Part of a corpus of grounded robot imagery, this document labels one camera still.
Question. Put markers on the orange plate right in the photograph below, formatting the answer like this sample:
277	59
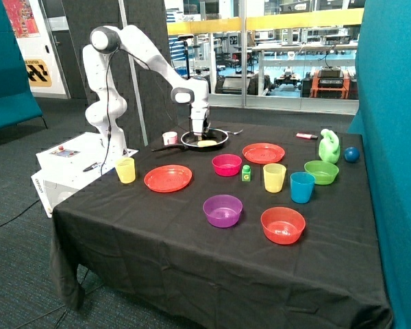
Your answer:
263	153

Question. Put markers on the pink bowl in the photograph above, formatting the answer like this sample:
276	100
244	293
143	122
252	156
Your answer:
227	165

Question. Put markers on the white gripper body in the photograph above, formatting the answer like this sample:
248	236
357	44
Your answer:
199	120

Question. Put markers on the blue cup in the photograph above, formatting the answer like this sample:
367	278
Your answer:
301	187

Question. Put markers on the orange plate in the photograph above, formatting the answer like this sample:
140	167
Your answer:
263	153
168	178

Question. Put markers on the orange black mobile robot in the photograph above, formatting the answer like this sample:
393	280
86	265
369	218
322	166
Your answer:
330	82

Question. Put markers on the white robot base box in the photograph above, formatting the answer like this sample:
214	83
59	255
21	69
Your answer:
68	167

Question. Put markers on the yellow cup left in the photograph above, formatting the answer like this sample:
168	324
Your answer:
125	168

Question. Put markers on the pink highlighter marker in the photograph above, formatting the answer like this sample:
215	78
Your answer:
307	136

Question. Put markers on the orange plate left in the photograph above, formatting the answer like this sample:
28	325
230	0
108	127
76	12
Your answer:
168	178

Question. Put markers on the teal sofa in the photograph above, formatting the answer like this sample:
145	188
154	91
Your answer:
17	104

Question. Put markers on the yellow cup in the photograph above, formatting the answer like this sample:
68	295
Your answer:
274	176
125	168

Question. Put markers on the pink white small cup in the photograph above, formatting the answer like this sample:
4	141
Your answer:
170	138

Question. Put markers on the green block letter G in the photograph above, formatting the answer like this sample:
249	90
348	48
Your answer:
246	173

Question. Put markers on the green bowl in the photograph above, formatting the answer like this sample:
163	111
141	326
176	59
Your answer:
324	172

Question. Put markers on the yellow corn cob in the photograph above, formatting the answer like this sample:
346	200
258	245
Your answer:
206	143

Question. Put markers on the black tablecloth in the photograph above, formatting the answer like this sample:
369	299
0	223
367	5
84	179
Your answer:
161	248

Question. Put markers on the green toy jug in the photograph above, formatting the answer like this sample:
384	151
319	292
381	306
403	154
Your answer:
329	146

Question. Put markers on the blue ball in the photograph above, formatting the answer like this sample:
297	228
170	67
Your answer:
351	154

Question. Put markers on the purple bowl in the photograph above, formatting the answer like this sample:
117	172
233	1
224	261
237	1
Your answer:
222	211

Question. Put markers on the teal partition wall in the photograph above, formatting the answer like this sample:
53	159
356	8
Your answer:
383	65

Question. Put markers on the red poster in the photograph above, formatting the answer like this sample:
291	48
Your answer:
21	18

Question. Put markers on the orange bowl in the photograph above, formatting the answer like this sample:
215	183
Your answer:
281	225

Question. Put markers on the black frying pan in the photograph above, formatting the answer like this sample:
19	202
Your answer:
188	141

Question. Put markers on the yellow cup centre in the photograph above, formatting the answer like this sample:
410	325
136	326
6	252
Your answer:
274	176

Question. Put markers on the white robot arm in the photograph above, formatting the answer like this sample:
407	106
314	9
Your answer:
105	41

